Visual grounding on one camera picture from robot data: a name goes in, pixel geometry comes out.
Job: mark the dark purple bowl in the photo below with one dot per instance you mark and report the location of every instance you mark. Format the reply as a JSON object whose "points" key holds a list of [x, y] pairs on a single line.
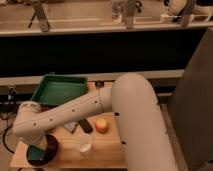
{"points": [[49, 153]]}

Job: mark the green sponge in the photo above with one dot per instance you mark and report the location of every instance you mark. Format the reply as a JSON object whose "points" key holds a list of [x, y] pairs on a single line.
{"points": [[34, 153]]}

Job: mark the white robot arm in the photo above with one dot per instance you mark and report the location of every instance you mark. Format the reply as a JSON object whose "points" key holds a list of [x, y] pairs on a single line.
{"points": [[140, 122]]}

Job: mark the red yellow apple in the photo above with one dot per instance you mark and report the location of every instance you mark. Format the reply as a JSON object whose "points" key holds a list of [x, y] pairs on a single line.
{"points": [[101, 125]]}

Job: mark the black remote control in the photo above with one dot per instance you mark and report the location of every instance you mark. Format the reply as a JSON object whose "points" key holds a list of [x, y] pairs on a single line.
{"points": [[85, 125]]}

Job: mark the green plastic tray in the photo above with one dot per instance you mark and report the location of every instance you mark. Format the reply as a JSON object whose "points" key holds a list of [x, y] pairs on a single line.
{"points": [[54, 90]]}

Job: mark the grey blue cloth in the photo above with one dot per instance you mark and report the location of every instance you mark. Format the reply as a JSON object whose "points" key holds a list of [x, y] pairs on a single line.
{"points": [[71, 126]]}

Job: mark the wooden board table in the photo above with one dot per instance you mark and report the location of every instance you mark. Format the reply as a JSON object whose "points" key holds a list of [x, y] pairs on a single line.
{"points": [[100, 150]]}

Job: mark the clear plastic cup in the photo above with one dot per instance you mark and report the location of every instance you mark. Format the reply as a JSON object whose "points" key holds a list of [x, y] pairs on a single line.
{"points": [[84, 143]]}

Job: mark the grey panel right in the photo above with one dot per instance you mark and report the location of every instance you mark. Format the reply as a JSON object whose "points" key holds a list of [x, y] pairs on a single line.
{"points": [[191, 107]]}

